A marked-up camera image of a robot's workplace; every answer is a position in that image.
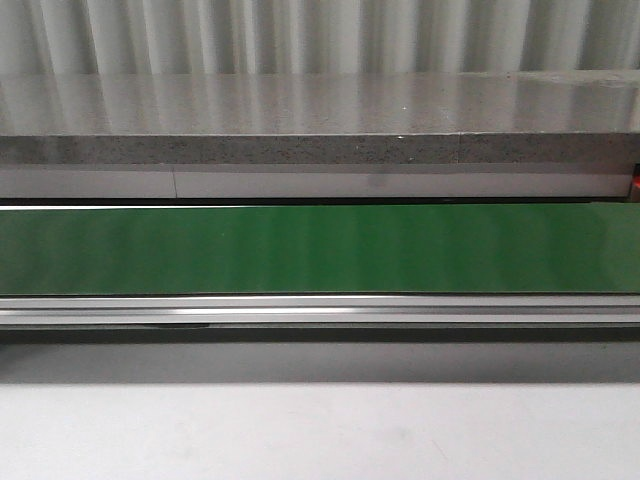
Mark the grey granite counter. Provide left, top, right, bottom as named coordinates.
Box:
left=1, top=71, right=639, bottom=203

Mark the green conveyor belt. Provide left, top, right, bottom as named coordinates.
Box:
left=1, top=202, right=639, bottom=343

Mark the white pleated curtain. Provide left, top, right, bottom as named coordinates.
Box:
left=1, top=1, right=639, bottom=75

